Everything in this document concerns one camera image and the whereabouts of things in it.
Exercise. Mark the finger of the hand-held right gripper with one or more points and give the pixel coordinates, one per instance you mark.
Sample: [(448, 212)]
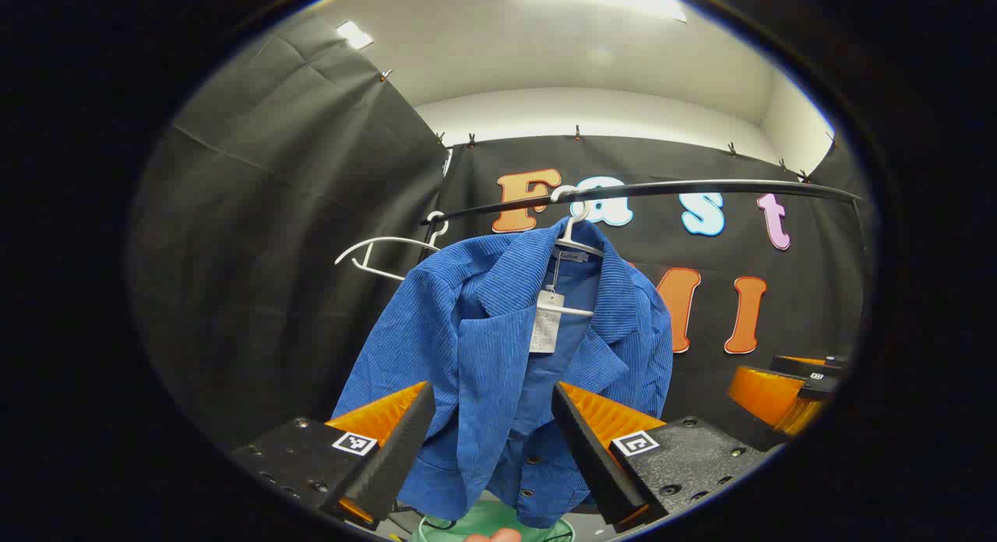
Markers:
[(802, 365), (767, 394)]

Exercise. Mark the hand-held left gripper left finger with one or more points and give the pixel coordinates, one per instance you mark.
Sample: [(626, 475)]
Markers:
[(389, 456)]

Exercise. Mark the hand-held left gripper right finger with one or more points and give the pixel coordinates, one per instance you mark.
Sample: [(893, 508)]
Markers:
[(596, 456)]

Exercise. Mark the green laundry hamper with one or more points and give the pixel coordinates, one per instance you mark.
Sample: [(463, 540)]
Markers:
[(487, 520)]

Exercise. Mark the black clothes rack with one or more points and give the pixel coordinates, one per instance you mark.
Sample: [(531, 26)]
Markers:
[(701, 186)]

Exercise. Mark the white hanger holding jacket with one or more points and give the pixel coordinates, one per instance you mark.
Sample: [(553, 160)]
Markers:
[(578, 246)]

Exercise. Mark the empty white hanger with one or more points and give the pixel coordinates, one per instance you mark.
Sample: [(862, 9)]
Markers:
[(382, 239)]

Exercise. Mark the row of black cloth clips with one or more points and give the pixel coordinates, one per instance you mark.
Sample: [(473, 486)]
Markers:
[(577, 131)]

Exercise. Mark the small ceiling light panel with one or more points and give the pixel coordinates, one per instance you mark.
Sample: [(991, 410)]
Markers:
[(354, 34)]

